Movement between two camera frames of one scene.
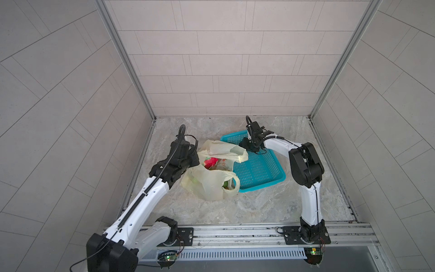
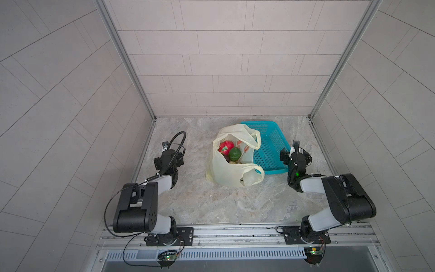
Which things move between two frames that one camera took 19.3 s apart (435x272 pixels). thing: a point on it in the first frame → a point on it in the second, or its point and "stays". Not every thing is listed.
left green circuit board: (166, 258) stays
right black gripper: (245, 145) → (286, 156)
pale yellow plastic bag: (217, 184) → (221, 172)
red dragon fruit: (210, 163) → (225, 146)
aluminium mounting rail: (344, 234) stays
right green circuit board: (314, 255) stays
